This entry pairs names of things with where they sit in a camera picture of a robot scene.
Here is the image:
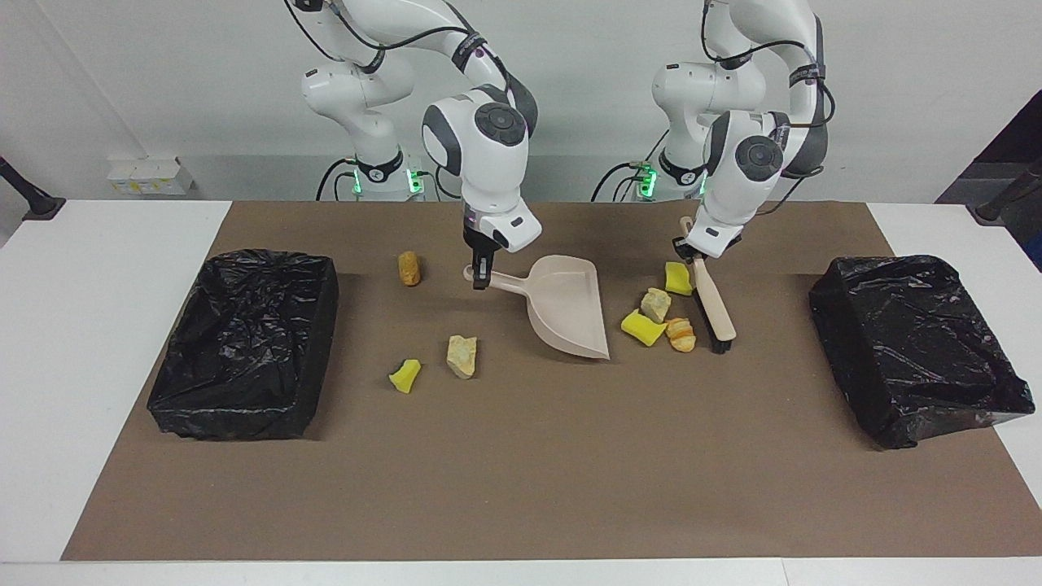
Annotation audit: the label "black stand leg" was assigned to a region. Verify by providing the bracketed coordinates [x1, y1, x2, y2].
[0, 156, 66, 222]
[974, 159, 1042, 225]

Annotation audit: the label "small yellow green sponge piece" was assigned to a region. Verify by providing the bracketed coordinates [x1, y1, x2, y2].
[388, 358, 422, 395]

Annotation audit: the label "black bag lined bin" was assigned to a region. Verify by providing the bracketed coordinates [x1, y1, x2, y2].
[147, 249, 339, 442]
[808, 255, 1036, 450]

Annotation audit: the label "black right arm base cable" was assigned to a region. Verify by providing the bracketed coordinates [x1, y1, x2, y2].
[316, 159, 359, 202]

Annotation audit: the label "beige hand brush black bristles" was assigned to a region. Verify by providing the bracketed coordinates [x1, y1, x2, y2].
[679, 216, 738, 352]

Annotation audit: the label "brown table mat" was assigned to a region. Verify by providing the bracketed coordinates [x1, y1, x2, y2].
[61, 201, 1042, 562]

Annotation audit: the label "white wall socket boxes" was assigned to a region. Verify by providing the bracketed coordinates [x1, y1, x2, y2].
[107, 157, 196, 196]

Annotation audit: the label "beige plastic dustpan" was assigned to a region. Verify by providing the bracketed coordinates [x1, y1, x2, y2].
[463, 255, 611, 361]

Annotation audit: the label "black left arm base cable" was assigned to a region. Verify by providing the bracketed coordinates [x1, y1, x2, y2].
[592, 161, 652, 202]

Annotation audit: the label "black arm base cable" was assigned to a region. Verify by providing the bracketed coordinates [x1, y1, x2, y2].
[316, 159, 359, 202]
[592, 161, 652, 202]

